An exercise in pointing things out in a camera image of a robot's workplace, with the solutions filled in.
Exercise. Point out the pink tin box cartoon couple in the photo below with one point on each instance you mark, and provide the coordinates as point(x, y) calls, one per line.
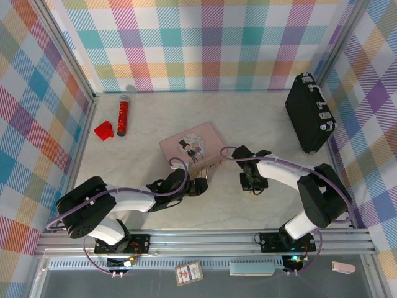
point(192, 139)

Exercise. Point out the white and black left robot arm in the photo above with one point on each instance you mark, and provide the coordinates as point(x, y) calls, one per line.
point(133, 201)

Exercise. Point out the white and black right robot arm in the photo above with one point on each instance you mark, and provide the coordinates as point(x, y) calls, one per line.
point(279, 174)

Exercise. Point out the pale teal flat case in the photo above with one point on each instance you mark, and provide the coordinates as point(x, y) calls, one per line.
point(251, 268)

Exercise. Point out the black controller board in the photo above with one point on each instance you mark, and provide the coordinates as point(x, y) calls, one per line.
point(291, 261)
point(119, 262)

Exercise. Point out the black briefcase silver fittings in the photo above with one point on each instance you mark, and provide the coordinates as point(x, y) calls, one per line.
point(305, 118)

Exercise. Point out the playing card box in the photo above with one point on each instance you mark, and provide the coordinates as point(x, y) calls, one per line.
point(189, 273)

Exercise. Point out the red glitter tube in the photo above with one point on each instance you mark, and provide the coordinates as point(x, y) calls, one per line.
point(122, 116)

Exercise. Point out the red plastic block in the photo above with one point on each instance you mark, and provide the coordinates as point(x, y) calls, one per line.
point(104, 132)

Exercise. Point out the pink usb stick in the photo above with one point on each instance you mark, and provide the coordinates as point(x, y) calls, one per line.
point(342, 267)

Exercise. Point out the aluminium mounting rail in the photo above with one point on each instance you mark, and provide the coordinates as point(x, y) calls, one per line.
point(204, 242)

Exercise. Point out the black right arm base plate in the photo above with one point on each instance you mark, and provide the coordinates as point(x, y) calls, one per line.
point(270, 242)

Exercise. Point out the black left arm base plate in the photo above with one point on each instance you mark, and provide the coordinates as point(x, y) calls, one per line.
point(139, 243)

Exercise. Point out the aluminium floor rail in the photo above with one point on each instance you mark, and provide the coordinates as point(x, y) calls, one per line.
point(339, 174)
point(80, 161)

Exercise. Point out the aluminium frame post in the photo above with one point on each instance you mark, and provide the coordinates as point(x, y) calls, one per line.
point(341, 40)
point(65, 52)

